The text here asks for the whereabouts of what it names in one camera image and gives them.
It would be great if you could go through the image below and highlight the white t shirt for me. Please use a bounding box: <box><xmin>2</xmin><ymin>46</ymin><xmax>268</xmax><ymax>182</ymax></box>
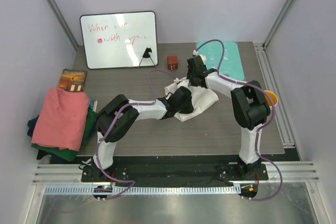
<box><xmin>164</xmin><ymin>77</ymin><xmax>219</xmax><ymax>122</ymax></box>

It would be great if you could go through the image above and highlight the red brown cube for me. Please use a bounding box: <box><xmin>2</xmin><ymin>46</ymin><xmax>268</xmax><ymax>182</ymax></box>
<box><xmin>167</xmin><ymin>55</ymin><xmax>179</xmax><ymax>71</ymax></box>

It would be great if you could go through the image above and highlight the small white whiteboard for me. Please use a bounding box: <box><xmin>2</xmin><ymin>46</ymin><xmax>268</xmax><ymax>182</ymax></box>
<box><xmin>80</xmin><ymin>11</ymin><xmax>158</xmax><ymax>69</ymax></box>

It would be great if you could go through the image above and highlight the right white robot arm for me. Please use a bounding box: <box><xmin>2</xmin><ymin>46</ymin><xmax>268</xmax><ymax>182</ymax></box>
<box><xmin>187</xmin><ymin>56</ymin><xmax>271</xmax><ymax>179</ymax></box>

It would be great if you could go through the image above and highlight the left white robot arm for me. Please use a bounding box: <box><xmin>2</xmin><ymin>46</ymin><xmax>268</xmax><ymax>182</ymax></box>
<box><xmin>93</xmin><ymin>87</ymin><xmax>194</xmax><ymax>182</ymax></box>

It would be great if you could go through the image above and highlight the teal cutting board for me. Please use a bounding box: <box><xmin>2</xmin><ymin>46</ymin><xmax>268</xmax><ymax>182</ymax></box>
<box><xmin>196</xmin><ymin>41</ymin><xmax>245</xmax><ymax>81</ymax></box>

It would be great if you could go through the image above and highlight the white mug yellow inside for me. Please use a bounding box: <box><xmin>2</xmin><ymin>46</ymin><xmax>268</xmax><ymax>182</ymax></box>
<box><xmin>265</xmin><ymin>90</ymin><xmax>278</xmax><ymax>107</ymax></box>

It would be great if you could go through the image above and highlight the cyan folded t shirt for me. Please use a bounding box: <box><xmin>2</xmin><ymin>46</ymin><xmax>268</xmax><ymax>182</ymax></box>
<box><xmin>89</xmin><ymin>99</ymin><xmax>95</xmax><ymax>110</ymax></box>

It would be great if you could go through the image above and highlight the brown book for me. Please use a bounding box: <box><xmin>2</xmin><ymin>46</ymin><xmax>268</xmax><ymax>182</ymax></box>
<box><xmin>58</xmin><ymin>69</ymin><xmax>87</xmax><ymax>92</ymax></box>

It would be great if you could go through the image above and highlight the pink folded t shirt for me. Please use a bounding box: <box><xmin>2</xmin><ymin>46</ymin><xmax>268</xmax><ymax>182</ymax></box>
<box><xmin>32</xmin><ymin>88</ymin><xmax>90</xmax><ymax>151</ymax></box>

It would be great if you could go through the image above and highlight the green folded t shirt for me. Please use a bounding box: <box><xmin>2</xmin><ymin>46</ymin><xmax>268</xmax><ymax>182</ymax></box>
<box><xmin>31</xmin><ymin>109</ymin><xmax>96</xmax><ymax>162</ymax></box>

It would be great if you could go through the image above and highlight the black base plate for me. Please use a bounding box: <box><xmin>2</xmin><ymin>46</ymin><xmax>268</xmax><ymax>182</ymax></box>
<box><xmin>81</xmin><ymin>155</ymin><xmax>269</xmax><ymax>188</ymax></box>

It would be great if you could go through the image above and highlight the right aluminium rail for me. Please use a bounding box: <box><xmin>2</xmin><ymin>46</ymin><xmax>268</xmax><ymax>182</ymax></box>
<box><xmin>254</xmin><ymin>43</ymin><xmax>296</xmax><ymax>148</ymax></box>

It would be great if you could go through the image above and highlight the aluminium rail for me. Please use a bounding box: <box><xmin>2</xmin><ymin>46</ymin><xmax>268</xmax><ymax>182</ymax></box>
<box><xmin>33</xmin><ymin>161</ymin><xmax>319</xmax><ymax>185</ymax></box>
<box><xmin>254</xmin><ymin>43</ymin><xmax>296</xmax><ymax>148</ymax></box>

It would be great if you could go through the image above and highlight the perforated cable tray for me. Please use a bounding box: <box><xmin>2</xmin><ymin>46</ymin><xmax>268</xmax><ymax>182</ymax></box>
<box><xmin>44</xmin><ymin>184</ymin><xmax>241</xmax><ymax>196</ymax></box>

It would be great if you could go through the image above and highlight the front aluminium rail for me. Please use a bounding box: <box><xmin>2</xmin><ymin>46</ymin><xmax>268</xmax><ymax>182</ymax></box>
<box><xmin>33</xmin><ymin>161</ymin><xmax>319</xmax><ymax>185</ymax></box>

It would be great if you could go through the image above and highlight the right aluminium frame post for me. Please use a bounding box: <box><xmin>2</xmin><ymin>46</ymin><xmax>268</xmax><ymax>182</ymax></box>
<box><xmin>263</xmin><ymin>0</ymin><xmax>296</xmax><ymax>50</ymax></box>

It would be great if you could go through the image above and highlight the aluminium frame post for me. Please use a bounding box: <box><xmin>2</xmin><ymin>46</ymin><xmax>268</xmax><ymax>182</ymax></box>
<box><xmin>263</xmin><ymin>0</ymin><xmax>296</xmax><ymax>50</ymax></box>
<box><xmin>46</xmin><ymin>0</ymin><xmax>79</xmax><ymax>51</ymax></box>

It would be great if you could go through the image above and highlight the left aluminium frame post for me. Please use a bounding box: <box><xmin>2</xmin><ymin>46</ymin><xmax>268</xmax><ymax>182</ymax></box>
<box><xmin>46</xmin><ymin>0</ymin><xmax>79</xmax><ymax>51</ymax></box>

